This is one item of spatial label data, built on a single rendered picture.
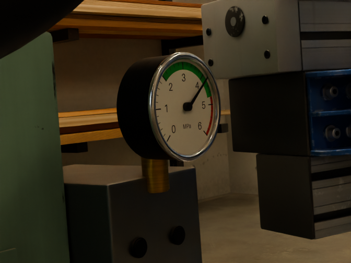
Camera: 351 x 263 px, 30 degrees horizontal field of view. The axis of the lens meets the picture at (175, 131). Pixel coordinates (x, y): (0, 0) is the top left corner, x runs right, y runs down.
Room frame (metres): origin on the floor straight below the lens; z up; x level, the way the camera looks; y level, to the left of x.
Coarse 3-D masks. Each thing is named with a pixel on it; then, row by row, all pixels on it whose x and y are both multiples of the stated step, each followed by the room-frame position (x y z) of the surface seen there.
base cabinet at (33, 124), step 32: (0, 64) 0.36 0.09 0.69; (32, 64) 0.37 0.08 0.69; (0, 96) 0.36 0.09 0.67; (32, 96) 0.37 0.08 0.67; (0, 128) 0.35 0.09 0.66; (32, 128) 0.37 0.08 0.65; (0, 160) 0.35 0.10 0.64; (32, 160) 0.37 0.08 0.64; (0, 192) 0.35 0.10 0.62; (32, 192) 0.37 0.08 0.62; (64, 192) 0.39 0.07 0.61; (0, 224) 0.35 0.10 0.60; (32, 224) 0.37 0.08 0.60; (64, 224) 0.38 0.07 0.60; (0, 256) 0.35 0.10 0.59; (32, 256) 0.36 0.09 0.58; (64, 256) 0.38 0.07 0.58
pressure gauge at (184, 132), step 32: (160, 64) 0.36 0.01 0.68; (192, 64) 0.38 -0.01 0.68; (128, 96) 0.36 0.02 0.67; (160, 96) 0.36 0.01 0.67; (192, 96) 0.38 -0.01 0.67; (128, 128) 0.37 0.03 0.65; (160, 128) 0.36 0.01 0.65; (192, 128) 0.38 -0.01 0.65; (160, 160) 0.39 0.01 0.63; (192, 160) 0.38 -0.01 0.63; (160, 192) 0.39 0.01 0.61
